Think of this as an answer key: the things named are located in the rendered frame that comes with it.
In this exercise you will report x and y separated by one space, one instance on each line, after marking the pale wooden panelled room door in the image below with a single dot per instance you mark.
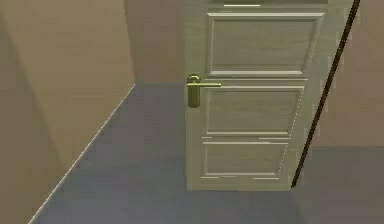
256 110

